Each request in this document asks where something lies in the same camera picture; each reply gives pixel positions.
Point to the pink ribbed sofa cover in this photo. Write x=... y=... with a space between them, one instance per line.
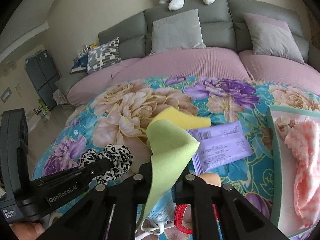
x=187 y=62

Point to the red hair band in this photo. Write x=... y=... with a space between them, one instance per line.
x=180 y=217

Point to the plain grey pillow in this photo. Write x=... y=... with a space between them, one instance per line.
x=175 y=32

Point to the blue face mask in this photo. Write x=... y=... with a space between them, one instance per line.
x=160 y=212

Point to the teal shallow cardboard box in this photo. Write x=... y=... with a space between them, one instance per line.
x=273 y=167

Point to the pink satin scrunchie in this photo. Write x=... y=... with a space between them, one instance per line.
x=285 y=126

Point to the purple packet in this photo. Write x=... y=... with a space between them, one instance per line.
x=220 y=147

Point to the teal floral blanket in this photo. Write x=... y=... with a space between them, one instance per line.
x=125 y=110

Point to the person's left hand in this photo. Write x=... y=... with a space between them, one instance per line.
x=27 y=230

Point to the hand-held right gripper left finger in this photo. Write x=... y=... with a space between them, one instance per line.
x=143 y=172

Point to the light green sponge cloth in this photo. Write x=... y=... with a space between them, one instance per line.
x=170 y=150

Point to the dark blue-grey refrigerator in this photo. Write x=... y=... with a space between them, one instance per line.
x=41 y=80

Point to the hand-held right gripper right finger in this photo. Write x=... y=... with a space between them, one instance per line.
x=185 y=187

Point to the beige powder puff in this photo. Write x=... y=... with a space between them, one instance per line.
x=211 y=178

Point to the grey sofa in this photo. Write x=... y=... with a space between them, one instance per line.
x=217 y=12

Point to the pink fluffy cloth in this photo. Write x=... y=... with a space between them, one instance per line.
x=305 y=155

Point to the leopard print scrunchie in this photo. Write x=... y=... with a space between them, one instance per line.
x=117 y=155

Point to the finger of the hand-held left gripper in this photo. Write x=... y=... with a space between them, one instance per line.
x=97 y=167

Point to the black white patterned pillow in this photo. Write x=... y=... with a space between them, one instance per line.
x=103 y=55

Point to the green white cartons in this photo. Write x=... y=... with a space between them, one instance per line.
x=43 y=108

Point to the grey and pink pillow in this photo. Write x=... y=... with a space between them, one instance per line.
x=270 y=37

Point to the white floral box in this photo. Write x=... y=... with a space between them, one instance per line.
x=60 y=98

